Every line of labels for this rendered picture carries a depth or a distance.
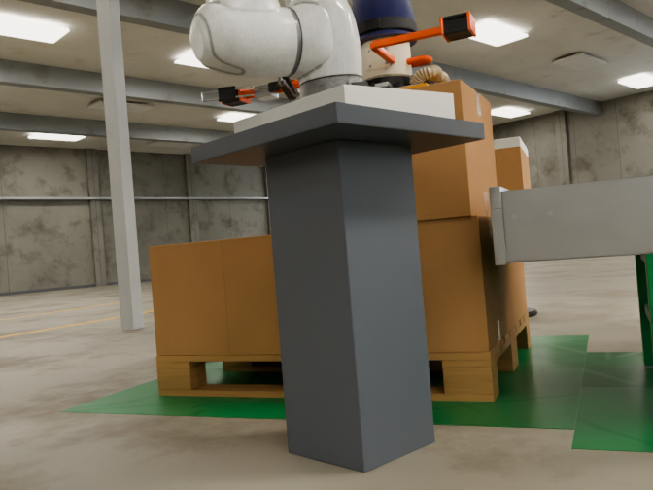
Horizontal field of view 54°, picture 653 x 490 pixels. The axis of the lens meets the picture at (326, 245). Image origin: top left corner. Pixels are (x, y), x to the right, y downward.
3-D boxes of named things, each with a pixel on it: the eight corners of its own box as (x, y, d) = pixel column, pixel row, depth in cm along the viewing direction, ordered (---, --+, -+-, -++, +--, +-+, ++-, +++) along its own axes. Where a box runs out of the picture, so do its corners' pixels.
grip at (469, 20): (476, 37, 186) (474, 19, 186) (470, 28, 178) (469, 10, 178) (447, 43, 189) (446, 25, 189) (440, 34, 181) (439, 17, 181)
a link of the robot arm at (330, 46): (377, 73, 151) (365, -20, 151) (307, 74, 143) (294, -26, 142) (344, 90, 166) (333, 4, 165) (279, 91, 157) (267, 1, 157)
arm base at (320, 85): (343, 91, 139) (339, 66, 139) (281, 114, 156) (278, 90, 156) (399, 95, 151) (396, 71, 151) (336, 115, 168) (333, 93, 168)
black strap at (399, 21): (425, 42, 225) (424, 30, 225) (406, 22, 204) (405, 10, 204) (364, 54, 234) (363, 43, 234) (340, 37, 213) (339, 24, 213)
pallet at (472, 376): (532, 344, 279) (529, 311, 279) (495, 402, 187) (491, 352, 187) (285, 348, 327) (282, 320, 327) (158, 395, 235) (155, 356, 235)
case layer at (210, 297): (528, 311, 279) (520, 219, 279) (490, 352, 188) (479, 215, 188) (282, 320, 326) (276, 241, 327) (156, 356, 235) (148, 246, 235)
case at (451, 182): (499, 217, 223) (490, 101, 223) (471, 215, 187) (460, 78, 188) (343, 231, 250) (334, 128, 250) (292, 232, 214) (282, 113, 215)
